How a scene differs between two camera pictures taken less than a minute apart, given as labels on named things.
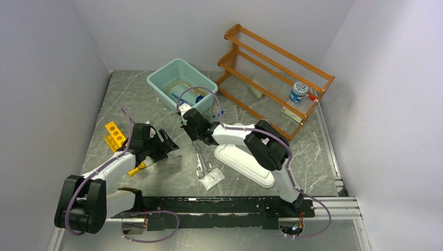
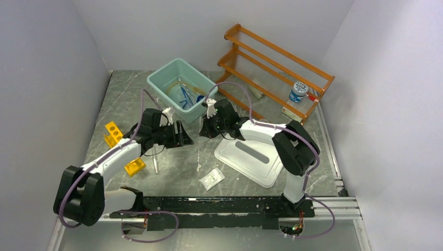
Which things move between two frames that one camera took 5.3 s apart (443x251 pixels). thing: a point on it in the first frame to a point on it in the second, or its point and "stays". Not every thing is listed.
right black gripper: x=185 y=126 to x=206 y=130
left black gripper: x=164 y=147 to x=179 y=139
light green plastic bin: x=180 y=83 stays
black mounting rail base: x=219 y=212 stays
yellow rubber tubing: x=196 y=90 stays
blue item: x=199 y=98 stays
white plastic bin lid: x=239 y=159 stays
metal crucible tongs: x=202 y=164 to x=187 y=91
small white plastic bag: x=212 y=179 stays
